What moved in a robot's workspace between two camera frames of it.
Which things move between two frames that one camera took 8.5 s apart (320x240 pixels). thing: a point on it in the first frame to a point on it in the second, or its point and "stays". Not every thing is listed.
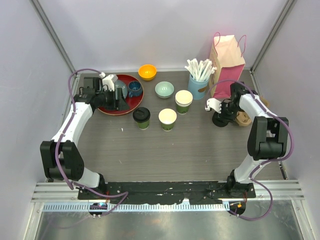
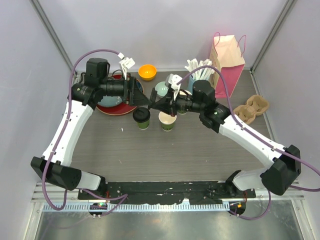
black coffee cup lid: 141,114 stays
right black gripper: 230,118 to 168,104
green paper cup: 143,126 stays
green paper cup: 167,117 stays
